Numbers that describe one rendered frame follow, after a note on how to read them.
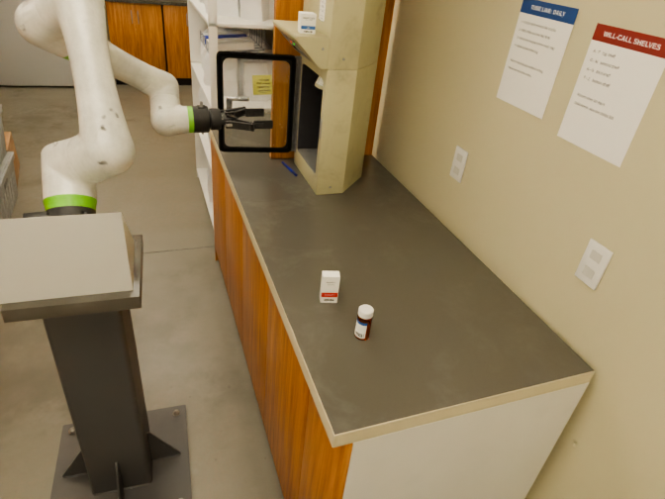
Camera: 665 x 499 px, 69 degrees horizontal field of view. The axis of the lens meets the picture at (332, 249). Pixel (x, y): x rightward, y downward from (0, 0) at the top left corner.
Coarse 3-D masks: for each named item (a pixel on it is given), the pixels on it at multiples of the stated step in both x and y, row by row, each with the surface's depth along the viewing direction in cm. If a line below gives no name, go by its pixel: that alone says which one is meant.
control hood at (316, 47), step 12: (276, 24) 174; (288, 24) 173; (288, 36) 167; (300, 36) 155; (312, 36) 157; (324, 36) 159; (300, 48) 163; (312, 48) 157; (324, 48) 159; (312, 60) 163; (324, 60) 161
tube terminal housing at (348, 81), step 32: (352, 0) 154; (384, 0) 169; (320, 32) 166; (352, 32) 159; (352, 64) 165; (352, 96) 171; (352, 128) 180; (320, 160) 181; (352, 160) 191; (320, 192) 188
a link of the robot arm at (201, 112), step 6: (192, 108) 168; (198, 108) 168; (204, 108) 169; (198, 114) 167; (204, 114) 168; (210, 114) 170; (198, 120) 167; (204, 120) 168; (210, 120) 170; (198, 126) 168; (204, 126) 169; (210, 126) 172; (198, 132) 171; (204, 132) 172
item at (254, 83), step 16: (224, 64) 184; (240, 64) 185; (256, 64) 186; (272, 64) 187; (288, 64) 189; (224, 80) 187; (240, 80) 188; (256, 80) 189; (272, 80) 191; (288, 80) 192; (224, 96) 190; (240, 96) 191; (256, 96) 193; (272, 96) 194; (288, 96) 195; (272, 112) 198; (240, 144) 202; (256, 144) 203; (272, 144) 205
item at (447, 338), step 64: (256, 192) 185; (384, 192) 196; (320, 256) 152; (384, 256) 156; (448, 256) 160; (320, 320) 127; (384, 320) 130; (448, 320) 132; (512, 320) 135; (320, 384) 109; (384, 384) 111; (448, 384) 112; (512, 384) 114; (576, 384) 122
